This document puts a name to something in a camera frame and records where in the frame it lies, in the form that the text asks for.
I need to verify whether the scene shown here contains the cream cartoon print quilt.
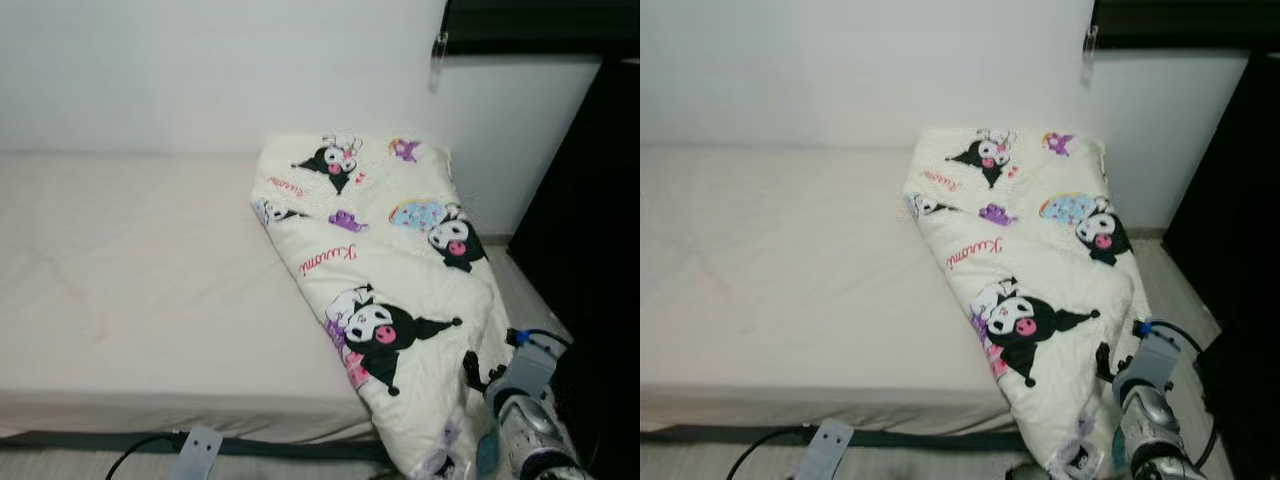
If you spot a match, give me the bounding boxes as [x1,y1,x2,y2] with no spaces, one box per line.
[250,130,516,479]
[903,125,1151,479]

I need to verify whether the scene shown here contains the black cabinet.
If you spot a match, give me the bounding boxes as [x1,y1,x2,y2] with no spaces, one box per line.
[1163,50,1280,480]
[508,55,641,480]

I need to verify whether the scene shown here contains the cream sheeted mattress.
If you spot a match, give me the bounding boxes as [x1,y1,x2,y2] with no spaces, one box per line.
[0,150,391,446]
[640,145,1021,436]

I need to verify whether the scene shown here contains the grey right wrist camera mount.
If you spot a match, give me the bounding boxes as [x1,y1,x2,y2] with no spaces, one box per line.
[505,335,566,401]
[1130,325,1191,393]

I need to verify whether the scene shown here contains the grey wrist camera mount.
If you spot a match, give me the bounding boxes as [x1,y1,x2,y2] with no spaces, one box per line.
[505,335,566,401]
[175,425,224,480]
[800,418,854,480]
[1130,325,1191,393]

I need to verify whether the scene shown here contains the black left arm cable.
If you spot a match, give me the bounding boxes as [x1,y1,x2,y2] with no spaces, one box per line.
[727,425,813,480]
[105,432,186,480]

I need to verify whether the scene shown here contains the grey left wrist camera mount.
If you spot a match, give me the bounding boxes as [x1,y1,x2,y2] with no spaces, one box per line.
[175,425,224,480]
[800,418,854,480]

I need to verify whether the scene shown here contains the dark window with black frame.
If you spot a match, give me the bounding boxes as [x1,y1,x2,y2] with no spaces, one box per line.
[445,0,641,56]
[1090,0,1280,51]

